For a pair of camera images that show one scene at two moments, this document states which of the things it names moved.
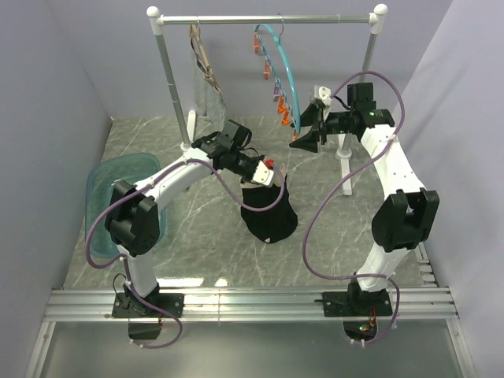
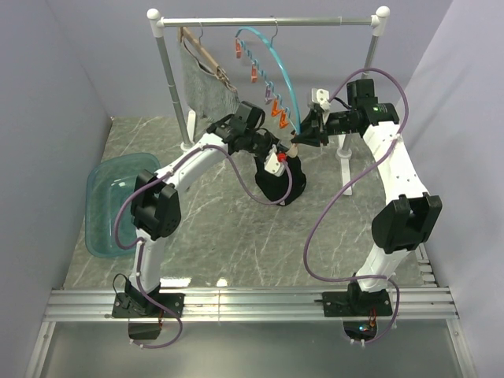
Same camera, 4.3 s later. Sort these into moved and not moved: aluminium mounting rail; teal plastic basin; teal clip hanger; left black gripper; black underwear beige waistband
Moved: left black gripper; black underwear beige waistband; teal clip hanger
Not moved: aluminium mounting rail; teal plastic basin
